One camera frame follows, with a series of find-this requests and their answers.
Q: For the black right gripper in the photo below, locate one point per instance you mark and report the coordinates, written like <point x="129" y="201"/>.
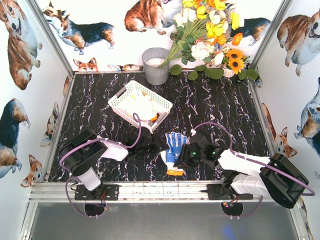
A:
<point x="184" y="155"/>

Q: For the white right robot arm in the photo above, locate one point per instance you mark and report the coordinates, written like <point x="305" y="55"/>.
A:
<point x="275" y="177"/>

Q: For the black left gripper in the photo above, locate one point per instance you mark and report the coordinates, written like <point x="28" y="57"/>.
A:
<point x="152" y="143"/>

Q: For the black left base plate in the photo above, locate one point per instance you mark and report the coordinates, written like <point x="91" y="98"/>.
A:
<point x="108" y="192"/>

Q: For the blue dotted white glove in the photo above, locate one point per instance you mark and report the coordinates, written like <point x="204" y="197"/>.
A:
<point x="175" y="142"/>

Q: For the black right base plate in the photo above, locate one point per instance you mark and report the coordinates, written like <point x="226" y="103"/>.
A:
<point x="220" y="192"/>

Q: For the yellow dotted white glove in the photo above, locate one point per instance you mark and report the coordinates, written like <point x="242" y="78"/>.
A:
<point x="138" y="103"/>

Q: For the grey metal bucket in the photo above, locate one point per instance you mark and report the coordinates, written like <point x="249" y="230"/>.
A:
<point x="155" y="68"/>

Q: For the aluminium front rail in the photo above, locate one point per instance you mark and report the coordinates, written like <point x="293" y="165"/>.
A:
<point x="134" y="191"/>

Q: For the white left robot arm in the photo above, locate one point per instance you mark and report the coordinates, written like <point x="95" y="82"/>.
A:
<point x="81" y="153"/>

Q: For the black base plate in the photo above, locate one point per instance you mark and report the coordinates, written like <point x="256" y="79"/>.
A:
<point x="220" y="192"/>
<point x="108" y="192"/>

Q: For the white perforated storage basket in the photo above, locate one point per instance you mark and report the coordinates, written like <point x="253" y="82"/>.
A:
<point x="160" y="104"/>

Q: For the artificial flower bouquet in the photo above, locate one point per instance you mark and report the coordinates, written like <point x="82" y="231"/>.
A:
<point x="209" y="31"/>

